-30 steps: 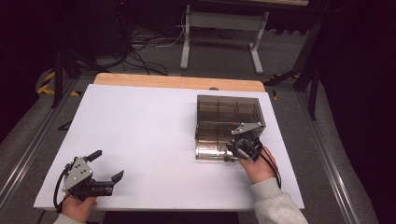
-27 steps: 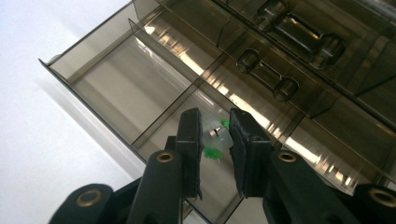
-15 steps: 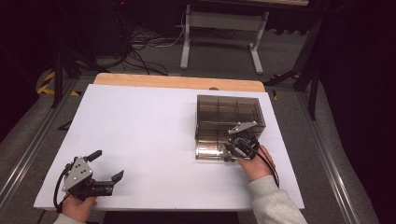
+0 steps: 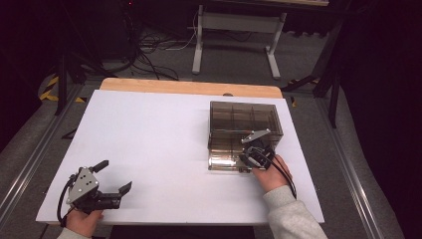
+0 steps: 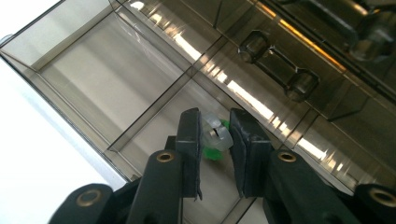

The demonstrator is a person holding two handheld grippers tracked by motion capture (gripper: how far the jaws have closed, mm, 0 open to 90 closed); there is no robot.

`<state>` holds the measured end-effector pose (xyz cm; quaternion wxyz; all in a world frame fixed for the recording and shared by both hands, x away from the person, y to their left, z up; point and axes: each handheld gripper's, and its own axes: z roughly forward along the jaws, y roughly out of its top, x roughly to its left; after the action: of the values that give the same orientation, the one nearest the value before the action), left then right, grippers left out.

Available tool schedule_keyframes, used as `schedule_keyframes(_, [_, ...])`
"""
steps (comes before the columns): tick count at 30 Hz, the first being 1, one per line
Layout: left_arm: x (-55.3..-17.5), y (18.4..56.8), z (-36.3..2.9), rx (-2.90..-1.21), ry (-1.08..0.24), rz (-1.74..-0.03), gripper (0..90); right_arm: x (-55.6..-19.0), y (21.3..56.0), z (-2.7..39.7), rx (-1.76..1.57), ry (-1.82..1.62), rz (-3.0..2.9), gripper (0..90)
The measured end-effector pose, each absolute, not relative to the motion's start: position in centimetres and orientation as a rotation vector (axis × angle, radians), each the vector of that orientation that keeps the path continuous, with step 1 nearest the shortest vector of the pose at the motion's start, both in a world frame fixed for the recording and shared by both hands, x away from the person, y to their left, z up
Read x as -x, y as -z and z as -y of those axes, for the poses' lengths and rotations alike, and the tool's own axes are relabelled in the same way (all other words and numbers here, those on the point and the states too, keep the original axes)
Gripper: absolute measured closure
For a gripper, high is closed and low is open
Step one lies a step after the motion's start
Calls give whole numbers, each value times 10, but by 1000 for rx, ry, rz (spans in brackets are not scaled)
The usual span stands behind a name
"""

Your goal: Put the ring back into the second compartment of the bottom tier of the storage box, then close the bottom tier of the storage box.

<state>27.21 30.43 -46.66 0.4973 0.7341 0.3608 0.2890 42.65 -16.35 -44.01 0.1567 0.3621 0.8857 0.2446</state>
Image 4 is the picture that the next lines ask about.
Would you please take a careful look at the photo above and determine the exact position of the smoky transparent plastic drawer organizer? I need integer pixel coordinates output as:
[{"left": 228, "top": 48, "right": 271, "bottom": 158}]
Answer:
[{"left": 207, "top": 101, "right": 285, "bottom": 173}]

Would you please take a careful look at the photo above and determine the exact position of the yellow black floor tape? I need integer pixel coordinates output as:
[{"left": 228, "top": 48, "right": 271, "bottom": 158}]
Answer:
[{"left": 39, "top": 75, "right": 88, "bottom": 104}]

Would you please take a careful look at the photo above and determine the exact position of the white board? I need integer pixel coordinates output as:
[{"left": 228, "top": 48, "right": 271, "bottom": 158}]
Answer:
[{"left": 35, "top": 89, "right": 325, "bottom": 226}]

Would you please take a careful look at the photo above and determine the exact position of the person's left hand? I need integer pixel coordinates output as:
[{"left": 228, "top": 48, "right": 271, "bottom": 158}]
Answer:
[{"left": 65, "top": 208, "right": 105, "bottom": 239}]

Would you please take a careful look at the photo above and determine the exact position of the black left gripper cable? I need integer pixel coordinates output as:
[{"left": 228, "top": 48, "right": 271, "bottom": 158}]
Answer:
[{"left": 57, "top": 175, "right": 78, "bottom": 227}]

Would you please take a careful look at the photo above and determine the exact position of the bundle of floor cables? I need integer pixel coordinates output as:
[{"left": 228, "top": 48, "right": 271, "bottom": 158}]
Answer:
[{"left": 125, "top": 6, "right": 200, "bottom": 83}]

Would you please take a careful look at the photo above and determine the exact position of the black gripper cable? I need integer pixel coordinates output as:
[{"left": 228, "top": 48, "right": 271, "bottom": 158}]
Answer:
[
  {"left": 57, "top": 175, "right": 78, "bottom": 227},
  {"left": 255, "top": 147, "right": 298, "bottom": 200}
]

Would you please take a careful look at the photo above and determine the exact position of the white metal table frame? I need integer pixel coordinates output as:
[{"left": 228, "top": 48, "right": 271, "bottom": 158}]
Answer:
[{"left": 191, "top": 3, "right": 288, "bottom": 81}]

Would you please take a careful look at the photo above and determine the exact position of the black metal stand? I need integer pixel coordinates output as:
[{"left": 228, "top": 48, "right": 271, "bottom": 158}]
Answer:
[
  {"left": 54, "top": 0, "right": 110, "bottom": 118},
  {"left": 282, "top": 19, "right": 346, "bottom": 128}
]

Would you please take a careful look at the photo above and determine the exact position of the person's right hand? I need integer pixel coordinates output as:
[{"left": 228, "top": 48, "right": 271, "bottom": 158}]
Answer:
[{"left": 251, "top": 154, "right": 294, "bottom": 194}]

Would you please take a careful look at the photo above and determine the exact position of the aluminium floor rail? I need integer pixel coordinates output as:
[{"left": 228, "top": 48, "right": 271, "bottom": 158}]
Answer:
[
  {"left": 0, "top": 83, "right": 84, "bottom": 227},
  {"left": 315, "top": 98, "right": 386, "bottom": 239}
]

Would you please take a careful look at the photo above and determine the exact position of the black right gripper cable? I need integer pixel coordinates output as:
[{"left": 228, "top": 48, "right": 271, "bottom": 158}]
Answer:
[{"left": 255, "top": 147, "right": 298, "bottom": 200}]

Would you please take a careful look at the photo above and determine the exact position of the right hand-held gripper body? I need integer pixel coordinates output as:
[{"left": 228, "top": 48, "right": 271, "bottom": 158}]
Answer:
[{"left": 239, "top": 128, "right": 277, "bottom": 171}]

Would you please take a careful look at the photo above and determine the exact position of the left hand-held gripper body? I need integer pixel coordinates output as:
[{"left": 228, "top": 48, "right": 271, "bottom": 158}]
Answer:
[{"left": 66, "top": 165, "right": 122, "bottom": 215}]

